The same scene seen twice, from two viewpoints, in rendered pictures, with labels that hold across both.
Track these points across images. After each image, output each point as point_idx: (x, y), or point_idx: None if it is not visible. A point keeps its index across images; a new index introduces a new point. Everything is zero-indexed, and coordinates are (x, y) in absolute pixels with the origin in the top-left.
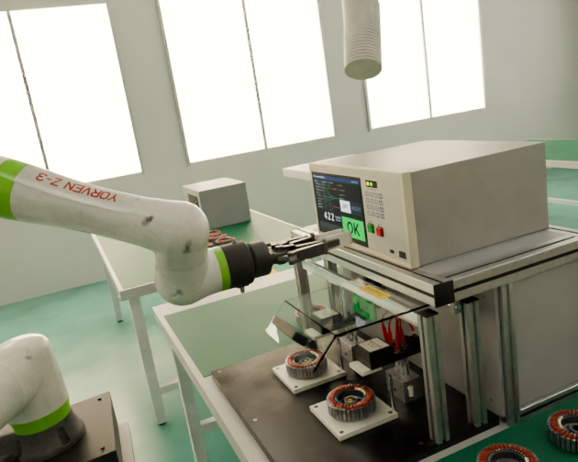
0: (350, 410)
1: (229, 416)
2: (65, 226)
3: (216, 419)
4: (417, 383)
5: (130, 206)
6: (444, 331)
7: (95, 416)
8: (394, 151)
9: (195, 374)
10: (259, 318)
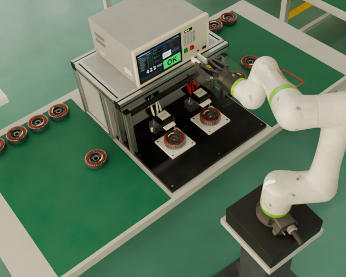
0: (220, 112)
1: (211, 170)
2: None
3: (203, 184)
4: None
5: (278, 67)
6: (184, 75)
7: (251, 201)
8: (125, 24)
9: (167, 204)
10: (84, 195)
